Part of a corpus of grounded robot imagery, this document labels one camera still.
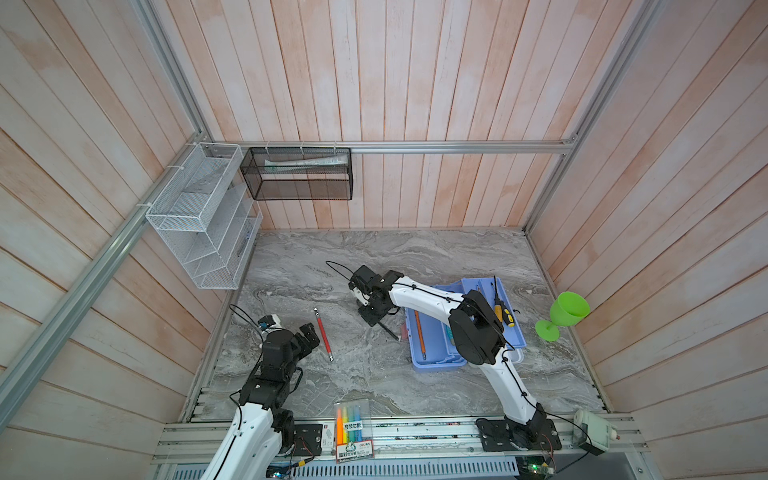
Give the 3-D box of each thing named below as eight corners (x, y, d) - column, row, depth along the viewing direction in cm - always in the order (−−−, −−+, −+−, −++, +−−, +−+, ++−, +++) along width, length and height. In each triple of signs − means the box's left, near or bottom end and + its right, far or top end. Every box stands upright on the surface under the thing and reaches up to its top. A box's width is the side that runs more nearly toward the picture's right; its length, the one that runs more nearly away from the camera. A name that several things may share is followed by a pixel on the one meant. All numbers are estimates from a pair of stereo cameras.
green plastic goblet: (536, 341, 93) (562, 316, 80) (528, 318, 98) (551, 291, 85) (565, 341, 93) (595, 316, 80) (555, 318, 98) (582, 291, 85)
